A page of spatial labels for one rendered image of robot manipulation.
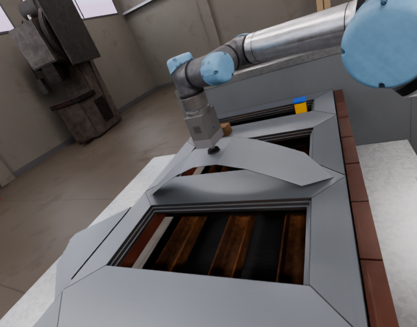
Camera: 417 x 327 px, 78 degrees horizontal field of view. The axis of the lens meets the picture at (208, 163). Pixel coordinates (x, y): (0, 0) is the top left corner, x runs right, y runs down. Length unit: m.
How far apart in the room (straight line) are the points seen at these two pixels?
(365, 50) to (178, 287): 0.58
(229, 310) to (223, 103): 1.30
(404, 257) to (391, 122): 0.97
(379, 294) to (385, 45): 0.42
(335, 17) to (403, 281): 0.61
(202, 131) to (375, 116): 1.11
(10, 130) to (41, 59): 1.70
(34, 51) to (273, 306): 6.68
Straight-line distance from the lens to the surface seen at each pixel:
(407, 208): 0.98
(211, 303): 0.61
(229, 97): 1.63
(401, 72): 0.43
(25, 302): 1.18
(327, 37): 0.62
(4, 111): 7.15
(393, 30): 0.43
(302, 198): 0.76
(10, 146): 7.05
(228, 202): 0.83
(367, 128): 1.67
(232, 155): 0.79
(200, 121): 0.75
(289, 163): 0.80
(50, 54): 6.65
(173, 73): 0.74
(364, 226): 0.71
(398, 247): 0.86
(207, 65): 0.65
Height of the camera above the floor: 1.33
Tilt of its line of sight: 26 degrees down
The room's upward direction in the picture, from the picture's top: 22 degrees counter-clockwise
